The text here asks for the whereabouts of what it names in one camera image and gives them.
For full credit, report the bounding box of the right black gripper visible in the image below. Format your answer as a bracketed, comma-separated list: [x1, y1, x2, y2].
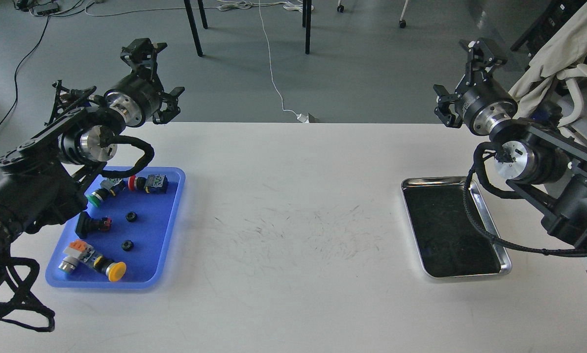
[433, 38, 518, 136]

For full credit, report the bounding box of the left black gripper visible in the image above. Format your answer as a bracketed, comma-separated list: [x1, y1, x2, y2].
[103, 38, 185, 127]

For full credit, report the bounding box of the yellow mushroom push button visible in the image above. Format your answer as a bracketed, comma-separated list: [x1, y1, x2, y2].
[58, 255, 127, 283]

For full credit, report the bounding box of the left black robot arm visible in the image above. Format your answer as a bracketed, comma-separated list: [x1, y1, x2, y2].
[0, 38, 185, 332]

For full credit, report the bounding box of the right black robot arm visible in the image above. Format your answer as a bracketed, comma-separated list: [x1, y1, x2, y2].
[433, 38, 587, 257]

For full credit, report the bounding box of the black table leg left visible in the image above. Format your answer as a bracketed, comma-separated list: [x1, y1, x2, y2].
[183, 0, 208, 57]

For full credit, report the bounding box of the black table leg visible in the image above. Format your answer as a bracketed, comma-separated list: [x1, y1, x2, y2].
[183, 0, 208, 57]
[302, 0, 312, 54]

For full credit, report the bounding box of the black power strip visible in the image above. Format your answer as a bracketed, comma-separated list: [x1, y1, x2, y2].
[29, 1, 60, 16]

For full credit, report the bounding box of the white power adapter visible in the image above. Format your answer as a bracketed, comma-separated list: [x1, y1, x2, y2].
[296, 113, 319, 124]

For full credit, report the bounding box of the blue plastic tray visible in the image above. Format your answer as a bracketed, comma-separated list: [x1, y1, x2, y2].
[45, 167, 185, 290]

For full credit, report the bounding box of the silver metal tray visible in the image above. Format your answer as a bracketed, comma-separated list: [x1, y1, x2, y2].
[401, 176, 512, 280]

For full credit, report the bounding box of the black table leg right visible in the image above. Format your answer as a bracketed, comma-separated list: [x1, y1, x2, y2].
[302, 0, 312, 54]

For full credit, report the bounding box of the orange white contact block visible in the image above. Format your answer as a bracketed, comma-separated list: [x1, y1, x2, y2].
[63, 239, 95, 260]

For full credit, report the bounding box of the red push button switch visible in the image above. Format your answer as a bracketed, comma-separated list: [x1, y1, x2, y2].
[127, 174, 169, 194]

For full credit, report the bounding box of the green push button switch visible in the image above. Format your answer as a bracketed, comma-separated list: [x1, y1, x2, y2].
[86, 178, 127, 207]

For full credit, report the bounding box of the white chair frame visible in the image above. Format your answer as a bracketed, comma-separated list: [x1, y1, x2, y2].
[546, 63, 587, 147]

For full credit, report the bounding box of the black floor cable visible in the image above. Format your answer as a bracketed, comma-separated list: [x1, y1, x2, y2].
[0, 0, 85, 192]

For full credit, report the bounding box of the white floor cable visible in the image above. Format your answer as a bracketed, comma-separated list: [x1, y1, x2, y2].
[84, 0, 314, 118]

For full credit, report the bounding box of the black selector switch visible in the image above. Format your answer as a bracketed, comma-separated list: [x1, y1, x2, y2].
[75, 211, 112, 239]

